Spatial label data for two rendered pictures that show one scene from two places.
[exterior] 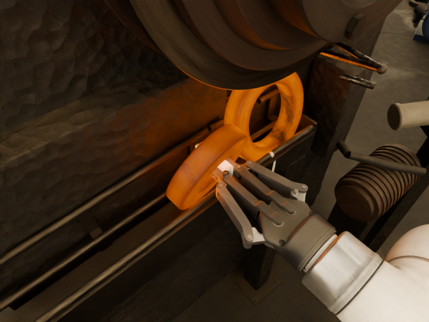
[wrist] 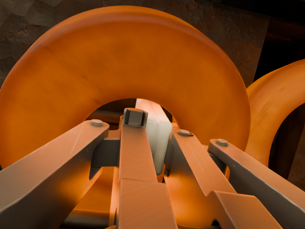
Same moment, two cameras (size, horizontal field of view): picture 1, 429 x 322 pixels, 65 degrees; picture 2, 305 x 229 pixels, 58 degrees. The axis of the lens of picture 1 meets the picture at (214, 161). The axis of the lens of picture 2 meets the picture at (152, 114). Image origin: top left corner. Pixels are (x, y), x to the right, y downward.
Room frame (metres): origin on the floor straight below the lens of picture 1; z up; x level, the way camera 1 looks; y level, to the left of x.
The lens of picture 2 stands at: (0.20, -0.10, 0.80)
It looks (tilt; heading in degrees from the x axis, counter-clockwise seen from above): 9 degrees down; 35
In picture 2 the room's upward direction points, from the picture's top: 12 degrees clockwise
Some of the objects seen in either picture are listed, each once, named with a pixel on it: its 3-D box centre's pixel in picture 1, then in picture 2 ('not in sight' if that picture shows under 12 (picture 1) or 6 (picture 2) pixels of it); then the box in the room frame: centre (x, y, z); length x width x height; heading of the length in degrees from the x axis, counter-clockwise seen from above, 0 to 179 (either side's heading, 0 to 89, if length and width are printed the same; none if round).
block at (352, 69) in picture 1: (329, 104); not in sight; (0.59, -0.26, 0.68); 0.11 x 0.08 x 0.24; 40
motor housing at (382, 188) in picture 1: (353, 222); not in sight; (0.54, -0.43, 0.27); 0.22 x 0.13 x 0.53; 130
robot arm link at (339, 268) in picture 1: (338, 268); not in sight; (0.18, -0.16, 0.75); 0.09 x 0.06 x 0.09; 133
